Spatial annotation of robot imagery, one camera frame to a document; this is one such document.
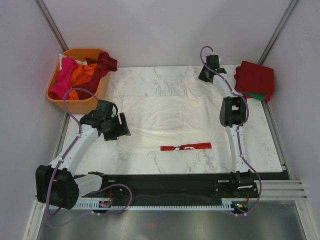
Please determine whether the crumpled orange t shirt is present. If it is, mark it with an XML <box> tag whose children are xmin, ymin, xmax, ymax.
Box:
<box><xmin>70</xmin><ymin>63</ymin><xmax>99</xmax><ymax>94</ymax></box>

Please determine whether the right corner aluminium post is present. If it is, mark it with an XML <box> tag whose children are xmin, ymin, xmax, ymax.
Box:
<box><xmin>257</xmin><ymin>0</ymin><xmax>300</xmax><ymax>65</ymax></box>

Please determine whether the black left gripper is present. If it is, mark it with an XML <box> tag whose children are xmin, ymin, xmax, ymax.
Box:
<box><xmin>103</xmin><ymin>113</ymin><xmax>131</xmax><ymax>142</ymax></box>

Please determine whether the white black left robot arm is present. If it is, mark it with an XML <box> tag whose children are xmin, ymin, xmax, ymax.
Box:
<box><xmin>35</xmin><ymin>100</ymin><xmax>131</xmax><ymax>210</ymax></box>

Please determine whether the folded dark red t shirt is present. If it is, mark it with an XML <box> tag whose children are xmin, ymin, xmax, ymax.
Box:
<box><xmin>234</xmin><ymin>61</ymin><xmax>275</xmax><ymax>102</ymax></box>

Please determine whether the crumpled maroon t shirt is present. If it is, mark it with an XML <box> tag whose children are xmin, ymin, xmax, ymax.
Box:
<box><xmin>85</xmin><ymin>51</ymin><xmax>118</xmax><ymax>94</ymax></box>

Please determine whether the folded green t shirt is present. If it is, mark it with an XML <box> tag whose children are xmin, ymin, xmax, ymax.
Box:
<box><xmin>242</xmin><ymin>92</ymin><xmax>266</xmax><ymax>101</ymax></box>

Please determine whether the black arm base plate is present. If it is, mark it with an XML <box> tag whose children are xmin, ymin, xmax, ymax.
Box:
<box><xmin>80</xmin><ymin>173</ymin><xmax>260</xmax><ymax>207</ymax></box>

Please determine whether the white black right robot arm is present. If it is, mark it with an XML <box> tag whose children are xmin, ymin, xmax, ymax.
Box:
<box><xmin>198</xmin><ymin>53</ymin><xmax>260</xmax><ymax>198</ymax></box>

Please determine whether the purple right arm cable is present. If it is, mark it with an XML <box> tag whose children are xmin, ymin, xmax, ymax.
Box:
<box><xmin>199</xmin><ymin>45</ymin><xmax>263</xmax><ymax>218</ymax></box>

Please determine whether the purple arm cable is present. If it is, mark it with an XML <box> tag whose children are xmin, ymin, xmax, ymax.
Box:
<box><xmin>44</xmin><ymin>87</ymin><xmax>135</xmax><ymax>229</ymax></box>
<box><xmin>199</xmin><ymin>45</ymin><xmax>263</xmax><ymax>218</ymax></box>

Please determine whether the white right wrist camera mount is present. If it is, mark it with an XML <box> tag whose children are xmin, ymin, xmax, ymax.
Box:
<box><xmin>211</xmin><ymin>51</ymin><xmax>222</xmax><ymax>62</ymax></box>

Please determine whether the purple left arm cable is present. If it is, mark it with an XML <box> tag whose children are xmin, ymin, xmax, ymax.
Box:
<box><xmin>44</xmin><ymin>87</ymin><xmax>135</xmax><ymax>229</ymax></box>

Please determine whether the left corner aluminium post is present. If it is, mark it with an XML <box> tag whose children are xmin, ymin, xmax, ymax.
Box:
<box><xmin>34</xmin><ymin>0</ymin><xmax>69</xmax><ymax>52</ymax></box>

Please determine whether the corner aluminium post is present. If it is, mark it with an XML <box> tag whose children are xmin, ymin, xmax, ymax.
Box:
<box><xmin>257</xmin><ymin>0</ymin><xmax>300</xmax><ymax>65</ymax></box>
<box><xmin>34</xmin><ymin>0</ymin><xmax>69</xmax><ymax>52</ymax></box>

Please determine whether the aluminium frame rail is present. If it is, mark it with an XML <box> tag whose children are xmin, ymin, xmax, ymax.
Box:
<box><xmin>34</xmin><ymin>178</ymin><xmax>308</xmax><ymax>201</ymax></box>

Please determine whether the white printed t shirt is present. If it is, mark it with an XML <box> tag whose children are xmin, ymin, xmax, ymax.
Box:
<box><xmin>116</xmin><ymin>79</ymin><xmax>230</xmax><ymax>152</ymax></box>

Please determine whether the crumpled pink t shirt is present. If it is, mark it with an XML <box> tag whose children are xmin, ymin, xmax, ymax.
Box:
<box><xmin>48</xmin><ymin>56</ymin><xmax>78</xmax><ymax>100</ymax></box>

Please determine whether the white slotted cable duct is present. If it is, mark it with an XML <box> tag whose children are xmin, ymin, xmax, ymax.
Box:
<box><xmin>72</xmin><ymin>198</ymin><xmax>234</xmax><ymax>211</ymax></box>

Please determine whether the white cloth in basket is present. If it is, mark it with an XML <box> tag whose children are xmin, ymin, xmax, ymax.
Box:
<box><xmin>58</xmin><ymin>53</ymin><xmax>88</xmax><ymax>71</ymax></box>

